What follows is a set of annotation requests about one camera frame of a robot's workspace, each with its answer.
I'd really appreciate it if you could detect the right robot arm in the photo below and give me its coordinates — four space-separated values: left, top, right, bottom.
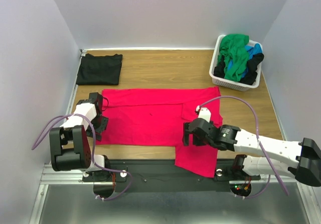
183 118 320 187

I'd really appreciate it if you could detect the white plastic laundry basket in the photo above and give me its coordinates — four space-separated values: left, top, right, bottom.
209 35 262 91

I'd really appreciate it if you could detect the green t shirt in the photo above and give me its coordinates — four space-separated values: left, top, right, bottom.
218 34 249 82

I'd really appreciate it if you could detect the black t shirt in basket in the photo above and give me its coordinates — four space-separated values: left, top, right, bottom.
213 53 264 85

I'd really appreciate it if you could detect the pink t shirt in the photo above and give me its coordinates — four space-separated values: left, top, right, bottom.
96 87 221 178

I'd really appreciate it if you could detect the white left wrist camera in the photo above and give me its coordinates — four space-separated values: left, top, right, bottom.
195 105 211 122

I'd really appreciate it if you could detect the folded black t shirt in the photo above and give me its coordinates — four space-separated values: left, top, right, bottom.
76 54 123 85

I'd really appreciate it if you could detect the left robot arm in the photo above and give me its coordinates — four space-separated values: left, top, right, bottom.
49 92 112 181

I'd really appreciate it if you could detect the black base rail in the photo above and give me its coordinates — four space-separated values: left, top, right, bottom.
82 158 261 193

